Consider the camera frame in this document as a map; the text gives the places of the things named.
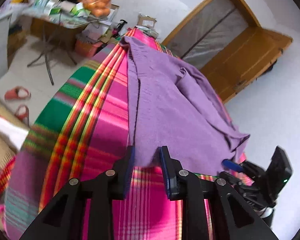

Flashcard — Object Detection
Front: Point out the red slipper far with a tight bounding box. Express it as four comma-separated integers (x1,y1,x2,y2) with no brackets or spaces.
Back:
14,104,30,126

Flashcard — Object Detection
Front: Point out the red slipper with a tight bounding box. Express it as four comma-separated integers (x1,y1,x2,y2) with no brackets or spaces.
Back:
14,104,30,126
4,86,31,101

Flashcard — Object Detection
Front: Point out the folding table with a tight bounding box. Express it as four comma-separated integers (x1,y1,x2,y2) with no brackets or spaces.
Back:
21,7,108,85

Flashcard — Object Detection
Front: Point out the purple knit sweater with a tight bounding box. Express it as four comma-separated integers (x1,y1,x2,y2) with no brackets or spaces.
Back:
120,37,249,176

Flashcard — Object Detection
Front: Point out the pink plaid bed sheet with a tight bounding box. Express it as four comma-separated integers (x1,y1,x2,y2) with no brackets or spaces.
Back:
0,28,253,240

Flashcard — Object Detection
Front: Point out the red plastic basket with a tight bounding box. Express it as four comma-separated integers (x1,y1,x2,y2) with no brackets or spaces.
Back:
74,39,103,58

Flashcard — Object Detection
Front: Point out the wooden door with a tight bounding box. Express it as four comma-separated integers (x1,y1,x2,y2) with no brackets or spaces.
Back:
200,27,293,103

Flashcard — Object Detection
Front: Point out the beige woven sack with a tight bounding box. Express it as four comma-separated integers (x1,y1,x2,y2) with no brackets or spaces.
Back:
0,102,30,171

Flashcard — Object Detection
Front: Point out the red slipper near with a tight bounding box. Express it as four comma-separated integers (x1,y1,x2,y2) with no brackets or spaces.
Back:
4,86,31,101

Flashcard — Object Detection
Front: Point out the bag of oranges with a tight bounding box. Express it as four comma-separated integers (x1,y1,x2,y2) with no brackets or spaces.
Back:
81,0,111,17

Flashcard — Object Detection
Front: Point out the grey door curtain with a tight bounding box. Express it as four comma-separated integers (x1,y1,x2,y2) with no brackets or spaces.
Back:
166,0,248,69

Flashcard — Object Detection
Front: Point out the cardboard box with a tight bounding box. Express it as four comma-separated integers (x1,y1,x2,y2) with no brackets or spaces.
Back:
138,13,157,28

